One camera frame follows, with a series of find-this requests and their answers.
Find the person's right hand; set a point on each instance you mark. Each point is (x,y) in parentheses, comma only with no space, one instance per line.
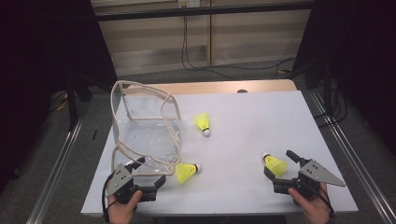
(314,210)

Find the beige wooden shelf unit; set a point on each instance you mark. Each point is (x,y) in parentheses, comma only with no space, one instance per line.
(149,40)

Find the clear plastic bag beige trim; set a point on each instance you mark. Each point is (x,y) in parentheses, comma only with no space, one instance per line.
(146,140)

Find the yellow shuttlecock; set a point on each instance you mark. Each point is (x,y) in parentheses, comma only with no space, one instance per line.
(275,165)
(202,122)
(185,172)

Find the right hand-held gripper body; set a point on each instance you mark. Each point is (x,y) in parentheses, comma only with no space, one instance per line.
(317,174)

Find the white power outlet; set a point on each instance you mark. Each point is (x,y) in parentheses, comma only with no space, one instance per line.
(188,3)

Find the black metal crossbar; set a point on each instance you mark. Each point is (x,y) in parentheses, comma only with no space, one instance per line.
(202,11)

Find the dark curtain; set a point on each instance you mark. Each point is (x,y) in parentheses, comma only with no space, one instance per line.
(37,62)
(364,62)

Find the aluminium floor rail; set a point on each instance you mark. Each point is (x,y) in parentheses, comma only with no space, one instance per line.
(59,161)
(358,165)

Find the black metal stand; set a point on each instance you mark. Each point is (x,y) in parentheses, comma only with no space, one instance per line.
(327,90)
(72,105)

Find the person's left hand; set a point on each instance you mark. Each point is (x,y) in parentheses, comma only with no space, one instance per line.
(120,213)

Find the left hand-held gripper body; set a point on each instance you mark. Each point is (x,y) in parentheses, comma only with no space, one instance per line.
(120,180)

